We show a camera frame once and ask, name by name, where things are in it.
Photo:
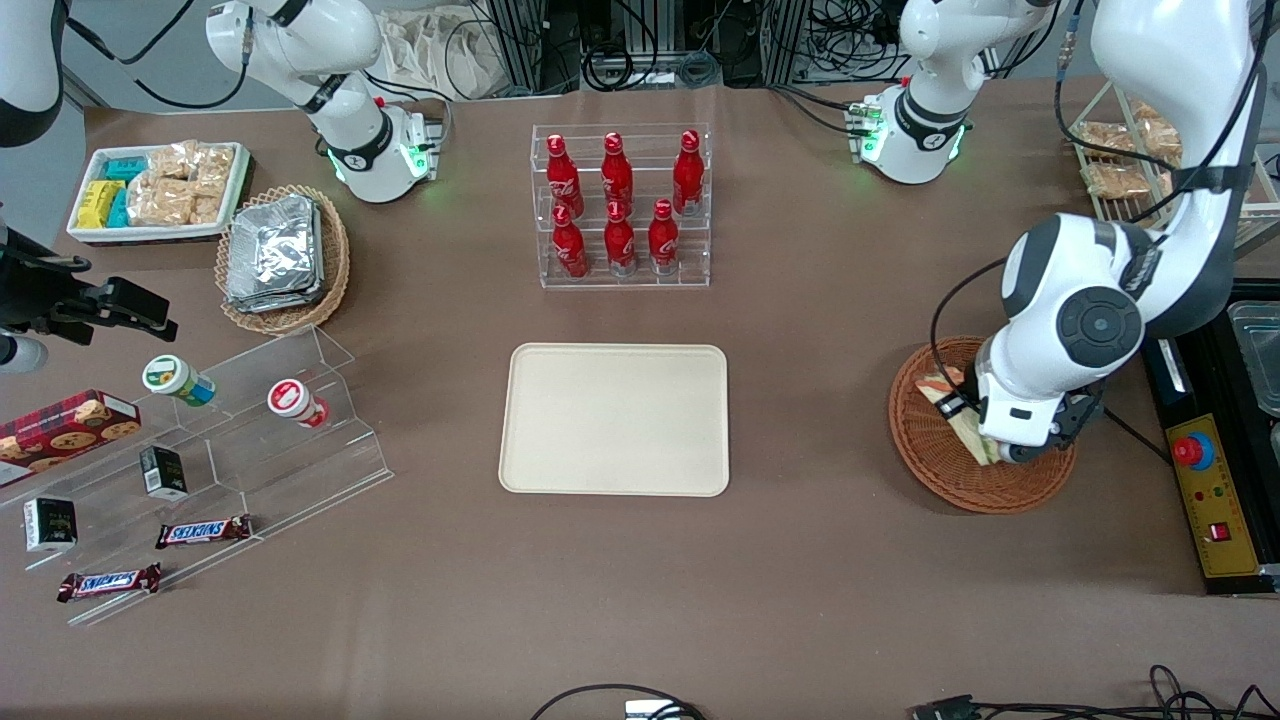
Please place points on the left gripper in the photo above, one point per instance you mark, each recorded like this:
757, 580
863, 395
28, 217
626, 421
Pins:
1076, 414

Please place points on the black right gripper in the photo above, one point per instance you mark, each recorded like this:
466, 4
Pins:
38, 297

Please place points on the triangle sandwich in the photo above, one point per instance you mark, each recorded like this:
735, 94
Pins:
970, 435

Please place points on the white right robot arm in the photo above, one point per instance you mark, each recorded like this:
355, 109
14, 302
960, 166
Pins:
345, 130

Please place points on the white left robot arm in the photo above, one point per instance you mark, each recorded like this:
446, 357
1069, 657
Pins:
1100, 320

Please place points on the round brown wicker basket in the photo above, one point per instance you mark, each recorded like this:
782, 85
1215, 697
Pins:
930, 460

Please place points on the white rectangular snack tray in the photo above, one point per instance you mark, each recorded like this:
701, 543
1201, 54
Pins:
160, 233

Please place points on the oval tan wicker basket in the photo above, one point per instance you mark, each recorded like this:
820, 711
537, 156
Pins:
335, 260

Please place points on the beige plastic tray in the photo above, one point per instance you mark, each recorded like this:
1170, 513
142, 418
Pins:
615, 420

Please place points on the green lid yogurt cup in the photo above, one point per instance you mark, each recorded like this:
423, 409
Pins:
175, 379

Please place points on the teal snack pack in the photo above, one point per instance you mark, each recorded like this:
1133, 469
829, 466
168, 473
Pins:
125, 169
119, 208

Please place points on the clear rice cracker bag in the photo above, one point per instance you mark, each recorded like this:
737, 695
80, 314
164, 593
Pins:
172, 160
160, 202
214, 170

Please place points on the yellow snack pack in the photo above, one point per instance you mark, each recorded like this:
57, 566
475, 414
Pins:
98, 203

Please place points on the red tartan cookie box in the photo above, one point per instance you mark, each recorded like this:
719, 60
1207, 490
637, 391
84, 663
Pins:
60, 430

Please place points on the silver foil packs stack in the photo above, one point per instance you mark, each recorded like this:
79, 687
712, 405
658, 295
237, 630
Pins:
275, 250

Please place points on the small black green box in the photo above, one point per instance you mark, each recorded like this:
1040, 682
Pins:
163, 472

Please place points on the red lid yogurt cup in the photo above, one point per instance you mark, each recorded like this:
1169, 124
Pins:
295, 402

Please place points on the clear acrylic step shelf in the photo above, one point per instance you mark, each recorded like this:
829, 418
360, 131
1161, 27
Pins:
260, 470

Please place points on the small black white box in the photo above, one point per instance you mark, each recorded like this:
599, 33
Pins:
50, 524

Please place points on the brown snickers bar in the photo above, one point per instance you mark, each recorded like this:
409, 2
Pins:
108, 582
205, 531

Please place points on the red emergency stop button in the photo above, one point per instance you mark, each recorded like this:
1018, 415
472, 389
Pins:
1192, 452

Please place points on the clear bread bag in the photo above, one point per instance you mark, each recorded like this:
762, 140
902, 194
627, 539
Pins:
1115, 180
1105, 138
1155, 135

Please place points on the yellow black control box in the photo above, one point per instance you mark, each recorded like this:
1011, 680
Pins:
1225, 520

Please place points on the clear acrylic bottle rack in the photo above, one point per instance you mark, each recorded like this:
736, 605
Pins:
690, 260

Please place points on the clear plastic container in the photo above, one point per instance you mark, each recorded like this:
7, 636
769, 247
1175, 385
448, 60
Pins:
1258, 355

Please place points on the red cola bottle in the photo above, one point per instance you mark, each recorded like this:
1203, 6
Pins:
570, 250
617, 175
563, 180
663, 242
620, 245
687, 175

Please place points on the beige canvas bag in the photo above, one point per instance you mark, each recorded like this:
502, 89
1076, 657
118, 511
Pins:
440, 55

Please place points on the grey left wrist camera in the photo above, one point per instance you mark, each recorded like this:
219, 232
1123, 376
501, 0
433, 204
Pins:
1022, 453

